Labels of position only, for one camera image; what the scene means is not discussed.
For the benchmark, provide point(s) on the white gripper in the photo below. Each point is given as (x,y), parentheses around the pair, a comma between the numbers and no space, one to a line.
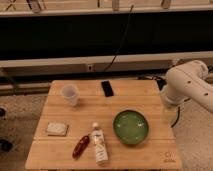
(170,98)

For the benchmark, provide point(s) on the green ceramic bowl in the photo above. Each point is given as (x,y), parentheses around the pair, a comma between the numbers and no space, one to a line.
(130,127)

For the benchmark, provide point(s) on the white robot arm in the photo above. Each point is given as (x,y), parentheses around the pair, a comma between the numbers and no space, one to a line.
(186,80)

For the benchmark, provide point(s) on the black smartphone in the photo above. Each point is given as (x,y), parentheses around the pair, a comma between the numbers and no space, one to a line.
(106,86)

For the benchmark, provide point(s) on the clear plastic bottle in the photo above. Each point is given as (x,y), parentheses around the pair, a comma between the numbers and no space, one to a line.
(101,154)

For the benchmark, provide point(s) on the red chili pepper toy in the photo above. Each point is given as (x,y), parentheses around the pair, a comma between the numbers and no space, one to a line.
(80,146)

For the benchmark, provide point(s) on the translucent plastic cup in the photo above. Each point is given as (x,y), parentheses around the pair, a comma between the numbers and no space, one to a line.
(70,94)

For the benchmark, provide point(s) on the white sponge block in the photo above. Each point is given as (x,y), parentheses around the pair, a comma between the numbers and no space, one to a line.
(56,129)

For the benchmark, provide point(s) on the white wall outlet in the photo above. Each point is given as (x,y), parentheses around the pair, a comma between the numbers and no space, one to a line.
(90,68)

